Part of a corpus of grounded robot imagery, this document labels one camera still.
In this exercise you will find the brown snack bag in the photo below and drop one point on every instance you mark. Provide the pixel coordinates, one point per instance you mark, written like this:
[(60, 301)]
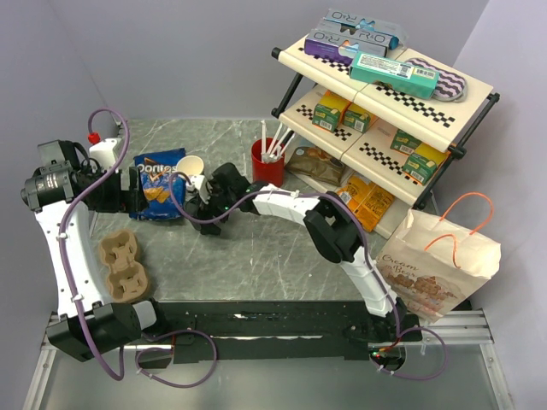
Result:
[(317, 164)]

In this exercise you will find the black paper coffee cup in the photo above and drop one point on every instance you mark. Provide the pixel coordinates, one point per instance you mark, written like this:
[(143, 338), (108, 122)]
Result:
[(194, 206)]

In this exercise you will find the green yellow box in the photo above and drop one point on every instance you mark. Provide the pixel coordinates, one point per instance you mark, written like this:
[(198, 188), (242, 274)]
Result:
[(329, 111), (424, 162), (404, 143), (358, 118)]

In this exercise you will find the orange snack packet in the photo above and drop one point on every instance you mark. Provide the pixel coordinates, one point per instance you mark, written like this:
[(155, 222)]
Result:
[(365, 199)]

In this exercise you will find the blue grey toothpaste box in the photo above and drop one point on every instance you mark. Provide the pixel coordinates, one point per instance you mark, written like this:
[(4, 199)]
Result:
[(369, 23)]

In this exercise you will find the white wrapped straws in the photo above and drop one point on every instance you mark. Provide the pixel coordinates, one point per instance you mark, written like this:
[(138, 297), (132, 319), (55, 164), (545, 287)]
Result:
[(273, 151)]

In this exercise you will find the purple toothpaste box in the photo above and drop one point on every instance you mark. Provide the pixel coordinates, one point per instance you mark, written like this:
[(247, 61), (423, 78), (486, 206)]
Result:
[(343, 47)]

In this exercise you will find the brown paper takeout bag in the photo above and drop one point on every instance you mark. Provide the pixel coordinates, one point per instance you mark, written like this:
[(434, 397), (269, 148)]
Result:
[(434, 264)]

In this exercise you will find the red straw holder cup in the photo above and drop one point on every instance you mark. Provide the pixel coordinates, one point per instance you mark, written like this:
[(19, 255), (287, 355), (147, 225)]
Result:
[(271, 172)]

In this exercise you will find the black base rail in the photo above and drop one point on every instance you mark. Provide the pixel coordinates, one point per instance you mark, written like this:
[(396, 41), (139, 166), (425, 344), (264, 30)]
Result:
[(194, 331)]

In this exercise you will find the teal toothpaste box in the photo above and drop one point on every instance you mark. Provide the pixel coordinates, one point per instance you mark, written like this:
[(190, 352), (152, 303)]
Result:
[(399, 76)]

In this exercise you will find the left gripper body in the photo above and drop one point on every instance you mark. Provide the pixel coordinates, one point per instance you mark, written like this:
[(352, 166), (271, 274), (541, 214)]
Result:
[(108, 197)]

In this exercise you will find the cream two-tier shelf rack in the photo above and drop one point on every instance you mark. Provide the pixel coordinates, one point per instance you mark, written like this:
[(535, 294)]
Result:
[(446, 126)]

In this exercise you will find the green yellow box far left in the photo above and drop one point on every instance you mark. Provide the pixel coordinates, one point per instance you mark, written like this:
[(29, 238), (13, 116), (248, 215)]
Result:
[(329, 111)]

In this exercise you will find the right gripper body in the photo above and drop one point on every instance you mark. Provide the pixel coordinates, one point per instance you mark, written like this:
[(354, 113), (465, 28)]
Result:
[(216, 202)]

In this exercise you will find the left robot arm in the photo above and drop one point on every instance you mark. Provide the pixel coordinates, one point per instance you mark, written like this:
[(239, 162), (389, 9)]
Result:
[(71, 183)]

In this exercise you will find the purple wavy sleep mask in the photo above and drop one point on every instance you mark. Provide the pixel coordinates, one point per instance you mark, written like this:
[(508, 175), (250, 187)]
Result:
[(451, 87)]

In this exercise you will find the cardboard cup carrier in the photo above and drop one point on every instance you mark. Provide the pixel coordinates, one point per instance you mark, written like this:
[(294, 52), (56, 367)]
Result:
[(127, 280)]

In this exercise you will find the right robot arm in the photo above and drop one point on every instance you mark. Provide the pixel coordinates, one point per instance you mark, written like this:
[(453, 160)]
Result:
[(334, 230)]

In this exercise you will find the green yellow box right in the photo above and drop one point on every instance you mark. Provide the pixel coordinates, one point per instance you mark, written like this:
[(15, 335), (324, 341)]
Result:
[(424, 162)]

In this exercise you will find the blue Doritos chip bag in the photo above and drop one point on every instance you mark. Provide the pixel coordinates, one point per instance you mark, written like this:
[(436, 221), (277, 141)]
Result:
[(155, 169)]

